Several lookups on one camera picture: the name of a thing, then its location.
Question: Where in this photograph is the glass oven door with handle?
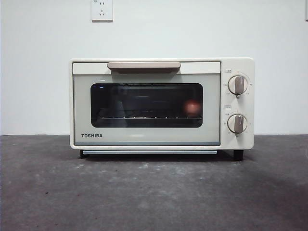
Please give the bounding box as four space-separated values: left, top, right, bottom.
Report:
72 61 221 147

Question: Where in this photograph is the brown egg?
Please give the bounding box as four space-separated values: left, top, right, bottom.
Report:
184 101 202 116

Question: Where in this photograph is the silver crumb tray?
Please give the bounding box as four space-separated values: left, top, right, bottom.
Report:
80 149 218 155

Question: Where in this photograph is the cream timer knob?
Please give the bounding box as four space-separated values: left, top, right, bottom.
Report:
227 114 248 134

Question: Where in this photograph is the cream temperature knob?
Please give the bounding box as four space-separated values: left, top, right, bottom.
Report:
227 75 249 95

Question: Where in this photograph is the cream Toshiba toaster oven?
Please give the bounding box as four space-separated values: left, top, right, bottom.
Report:
69 57 255 161

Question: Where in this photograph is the metal wire oven rack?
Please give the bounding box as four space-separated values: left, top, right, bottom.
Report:
100 115 202 120

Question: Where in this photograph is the white wall socket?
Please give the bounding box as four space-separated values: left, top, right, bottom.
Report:
91 0 114 23

